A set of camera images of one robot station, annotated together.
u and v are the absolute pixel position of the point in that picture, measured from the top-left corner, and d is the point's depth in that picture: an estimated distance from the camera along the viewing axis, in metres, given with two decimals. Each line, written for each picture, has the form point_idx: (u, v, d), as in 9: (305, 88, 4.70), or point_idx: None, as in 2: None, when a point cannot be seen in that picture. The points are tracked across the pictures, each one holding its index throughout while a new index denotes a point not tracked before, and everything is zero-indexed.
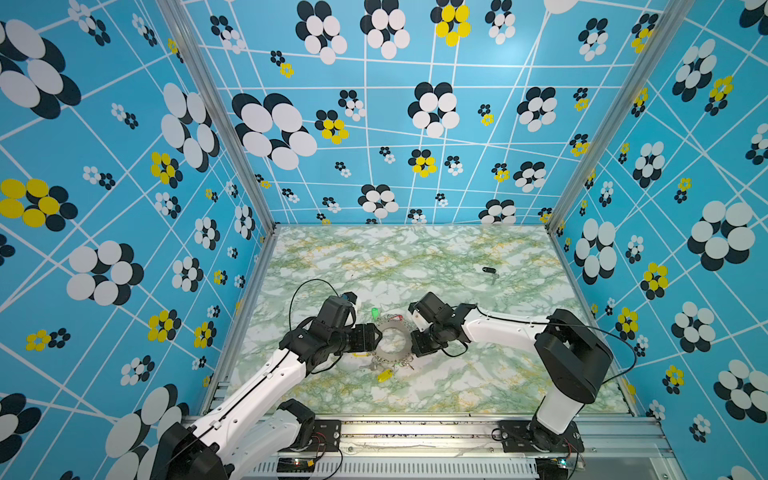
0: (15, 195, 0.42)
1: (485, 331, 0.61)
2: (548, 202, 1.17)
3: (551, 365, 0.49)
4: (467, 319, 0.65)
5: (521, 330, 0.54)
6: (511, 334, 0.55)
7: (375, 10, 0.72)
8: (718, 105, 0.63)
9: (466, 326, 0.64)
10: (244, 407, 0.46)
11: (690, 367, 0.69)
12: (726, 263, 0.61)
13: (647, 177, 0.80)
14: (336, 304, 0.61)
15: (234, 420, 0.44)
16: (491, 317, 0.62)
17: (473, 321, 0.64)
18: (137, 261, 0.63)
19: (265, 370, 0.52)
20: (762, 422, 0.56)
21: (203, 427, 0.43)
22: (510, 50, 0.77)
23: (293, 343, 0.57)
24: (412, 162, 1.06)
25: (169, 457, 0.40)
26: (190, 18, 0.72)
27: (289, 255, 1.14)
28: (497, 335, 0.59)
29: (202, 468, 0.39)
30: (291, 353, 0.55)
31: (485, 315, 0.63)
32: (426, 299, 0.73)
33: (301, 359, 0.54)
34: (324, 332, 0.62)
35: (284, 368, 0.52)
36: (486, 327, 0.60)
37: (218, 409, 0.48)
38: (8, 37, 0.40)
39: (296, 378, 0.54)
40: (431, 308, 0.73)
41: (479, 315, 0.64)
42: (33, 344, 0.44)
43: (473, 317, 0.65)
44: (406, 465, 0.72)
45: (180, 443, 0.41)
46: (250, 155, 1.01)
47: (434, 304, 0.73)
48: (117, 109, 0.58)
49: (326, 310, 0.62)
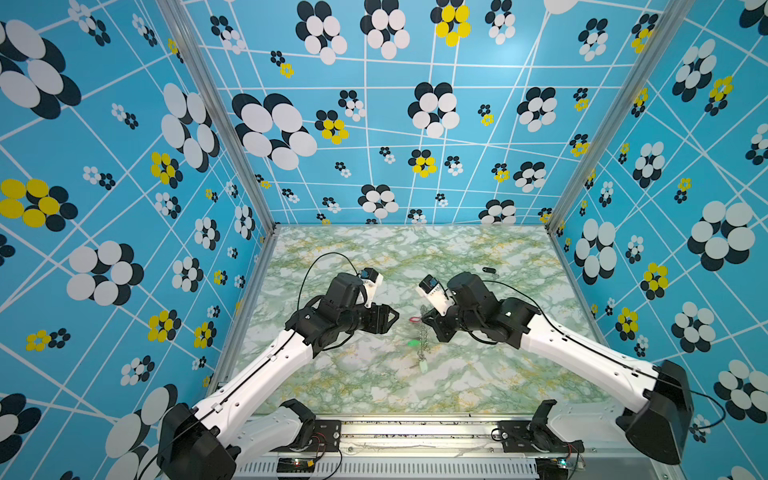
0: (15, 195, 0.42)
1: (559, 354, 0.49)
2: (548, 202, 1.17)
3: (645, 422, 0.41)
4: (532, 331, 0.52)
5: (619, 375, 0.44)
6: (600, 372, 0.45)
7: (375, 10, 0.72)
8: (718, 105, 0.63)
9: (529, 336, 0.52)
10: (247, 390, 0.45)
11: (690, 367, 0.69)
12: (726, 263, 0.61)
13: (647, 177, 0.80)
14: (344, 284, 0.57)
15: (236, 403, 0.43)
16: (571, 341, 0.49)
17: (545, 338, 0.51)
18: (137, 261, 0.63)
19: (268, 352, 0.50)
20: (762, 422, 0.56)
21: (204, 410, 0.42)
22: (510, 50, 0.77)
23: (299, 323, 0.54)
24: (412, 163, 1.06)
25: (172, 436, 0.40)
26: (190, 18, 0.72)
27: (289, 255, 1.14)
28: (574, 365, 0.48)
29: (204, 450, 0.38)
30: (297, 334, 0.53)
31: (562, 336, 0.50)
32: (472, 285, 0.57)
33: (306, 341, 0.52)
34: (332, 311, 0.59)
35: (289, 351, 0.50)
36: (562, 350, 0.49)
37: (221, 392, 0.44)
38: (8, 37, 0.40)
39: (300, 362, 0.52)
40: (476, 296, 0.57)
41: (551, 332, 0.51)
42: (33, 344, 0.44)
43: (542, 331, 0.51)
44: (407, 465, 0.72)
45: (183, 423, 0.40)
46: (250, 155, 1.01)
47: (479, 294, 0.57)
48: (118, 109, 0.58)
49: (334, 290, 0.58)
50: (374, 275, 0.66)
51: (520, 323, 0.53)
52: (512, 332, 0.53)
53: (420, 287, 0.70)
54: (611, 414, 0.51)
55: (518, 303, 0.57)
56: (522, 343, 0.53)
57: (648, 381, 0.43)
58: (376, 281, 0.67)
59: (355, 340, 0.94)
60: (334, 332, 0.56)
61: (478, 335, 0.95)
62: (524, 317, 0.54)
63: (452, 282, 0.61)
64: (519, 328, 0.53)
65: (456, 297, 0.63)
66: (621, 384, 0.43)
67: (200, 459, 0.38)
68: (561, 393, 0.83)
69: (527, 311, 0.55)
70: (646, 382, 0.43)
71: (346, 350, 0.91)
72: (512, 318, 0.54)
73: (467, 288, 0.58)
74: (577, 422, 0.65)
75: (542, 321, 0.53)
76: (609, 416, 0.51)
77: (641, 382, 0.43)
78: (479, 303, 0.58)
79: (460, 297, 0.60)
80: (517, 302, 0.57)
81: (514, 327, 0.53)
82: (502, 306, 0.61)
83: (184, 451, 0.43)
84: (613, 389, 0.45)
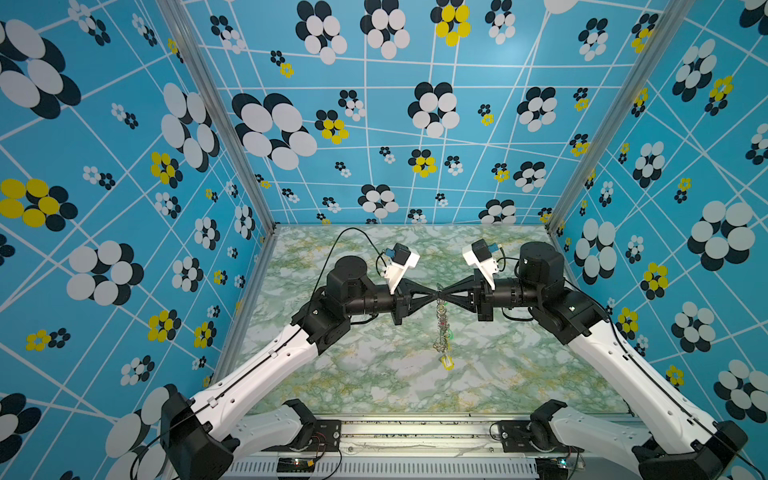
0: (15, 195, 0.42)
1: (612, 369, 0.45)
2: (548, 202, 1.17)
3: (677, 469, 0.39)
4: (591, 334, 0.47)
5: (673, 416, 0.40)
6: (650, 404, 0.42)
7: (375, 10, 0.72)
8: (718, 105, 0.63)
9: (585, 339, 0.47)
10: (245, 387, 0.43)
11: (690, 366, 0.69)
12: (726, 263, 0.61)
13: (648, 177, 0.80)
14: (342, 280, 0.49)
15: (231, 400, 0.42)
16: (631, 362, 0.44)
17: (604, 348, 0.46)
18: (137, 261, 0.63)
19: (271, 348, 0.48)
20: (761, 422, 0.56)
21: (200, 402, 0.41)
22: (510, 50, 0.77)
23: (307, 319, 0.52)
24: (412, 162, 1.06)
25: (169, 424, 0.40)
26: (191, 18, 0.72)
27: (289, 255, 1.14)
28: (622, 386, 0.45)
29: (195, 444, 0.38)
30: (302, 331, 0.50)
31: (624, 353, 0.45)
32: (551, 263, 0.49)
33: (310, 339, 0.49)
34: (336, 307, 0.53)
35: (291, 348, 0.48)
36: (617, 367, 0.44)
37: (219, 385, 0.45)
38: (8, 37, 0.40)
39: (305, 359, 0.49)
40: (549, 277, 0.50)
41: (613, 345, 0.46)
42: (33, 344, 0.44)
43: (604, 340, 0.47)
44: (407, 465, 0.72)
45: (180, 413, 0.40)
46: (250, 155, 1.01)
47: (555, 275, 0.49)
48: (118, 109, 0.58)
49: (332, 285, 0.48)
50: (403, 256, 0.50)
51: (581, 322, 0.48)
52: (567, 327, 0.49)
53: (471, 252, 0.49)
54: (628, 440, 0.50)
55: (585, 299, 0.51)
56: (571, 341, 0.49)
57: (703, 434, 0.39)
58: (406, 264, 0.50)
59: (355, 340, 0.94)
60: (345, 326, 0.53)
61: (478, 335, 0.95)
62: (587, 318, 0.49)
63: (527, 249, 0.52)
64: (578, 328, 0.48)
65: (524, 268, 0.53)
66: (670, 425, 0.40)
67: (190, 453, 0.37)
68: (561, 393, 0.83)
69: (592, 312, 0.49)
70: (699, 433, 0.39)
71: (346, 350, 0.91)
72: (575, 314, 0.49)
73: (545, 264, 0.50)
74: (583, 433, 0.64)
75: (607, 330, 0.48)
76: (625, 441, 0.50)
77: (694, 433, 0.39)
78: (546, 283, 0.51)
79: (528, 268, 0.52)
80: (583, 298, 0.51)
81: (573, 324, 0.48)
82: (566, 296, 0.54)
83: (180, 439, 0.43)
84: (657, 425, 0.42)
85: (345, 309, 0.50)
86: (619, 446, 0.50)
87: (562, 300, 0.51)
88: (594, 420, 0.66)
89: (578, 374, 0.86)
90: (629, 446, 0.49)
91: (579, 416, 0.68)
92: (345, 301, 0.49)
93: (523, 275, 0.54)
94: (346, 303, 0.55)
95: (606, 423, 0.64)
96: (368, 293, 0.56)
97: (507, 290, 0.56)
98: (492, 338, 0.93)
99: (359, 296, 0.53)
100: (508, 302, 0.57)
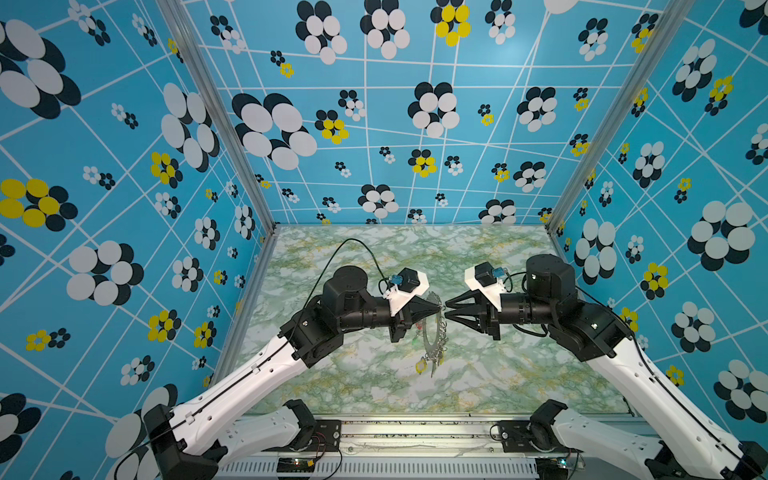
0: (15, 195, 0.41)
1: (637, 392, 0.43)
2: (548, 202, 1.17)
3: None
4: (616, 354, 0.44)
5: (702, 442, 0.39)
6: (679, 431, 0.40)
7: (375, 10, 0.72)
8: (718, 105, 0.63)
9: (610, 361, 0.44)
10: (222, 403, 0.42)
11: (690, 367, 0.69)
12: (726, 263, 0.61)
13: (648, 177, 0.80)
14: (339, 291, 0.45)
15: (208, 417, 0.41)
16: (657, 384, 0.42)
17: (630, 370, 0.43)
18: (137, 261, 0.63)
19: (254, 363, 0.45)
20: (762, 422, 0.56)
21: (179, 417, 0.41)
22: (510, 50, 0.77)
23: (296, 331, 0.48)
24: (412, 162, 1.06)
25: (148, 437, 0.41)
26: (191, 18, 0.72)
27: (289, 255, 1.14)
28: (643, 406, 0.43)
29: (168, 462, 0.37)
30: (289, 344, 0.47)
31: (649, 374, 0.43)
32: (563, 276, 0.46)
33: (296, 355, 0.46)
34: (330, 320, 0.50)
35: (275, 364, 0.45)
36: (643, 391, 0.42)
37: (199, 399, 0.42)
38: (8, 37, 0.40)
39: (292, 373, 0.46)
40: (562, 291, 0.47)
41: (638, 366, 0.43)
42: (33, 344, 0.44)
43: (629, 360, 0.43)
44: (407, 465, 0.72)
45: (159, 426, 0.40)
46: (250, 155, 1.01)
47: (568, 288, 0.46)
48: (118, 109, 0.58)
49: (328, 294, 0.45)
50: (411, 284, 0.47)
51: (605, 341, 0.45)
52: (589, 345, 0.45)
53: (474, 279, 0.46)
54: (640, 451, 0.49)
55: (603, 311, 0.47)
56: (591, 359, 0.46)
57: (731, 460, 0.38)
58: (414, 292, 0.54)
59: (355, 340, 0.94)
60: (338, 339, 0.49)
61: (478, 335, 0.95)
62: (610, 336, 0.45)
63: (532, 263, 0.50)
64: (604, 347, 0.44)
65: (532, 283, 0.50)
66: (699, 452, 0.39)
67: (163, 471, 0.37)
68: (561, 393, 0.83)
69: (613, 329, 0.46)
70: (728, 459, 0.38)
71: (346, 350, 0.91)
72: (598, 332, 0.45)
73: (555, 279, 0.47)
74: (590, 439, 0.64)
75: (630, 348, 0.44)
76: (635, 451, 0.50)
77: (724, 459, 0.38)
78: (561, 298, 0.47)
79: (536, 284, 0.49)
80: (602, 310, 0.48)
81: (597, 344, 0.44)
82: (582, 309, 0.50)
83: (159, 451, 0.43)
84: (682, 447, 0.40)
85: (339, 323, 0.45)
86: (631, 457, 0.50)
87: (579, 316, 0.48)
88: (598, 425, 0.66)
89: (578, 374, 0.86)
90: (641, 459, 0.48)
91: (583, 420, 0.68)
92: (340, 314, 0.49)
93: (532, 290, 0.51)
94: (341, 316, 0.51)
95: (611, 429, 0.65)
96: (367, 306, 0.53)
97: (514, 307, 0.53)
98: (492, 338, 0.93)
99: (357, 309, 0.50)
100: (516, 318, 0.54)
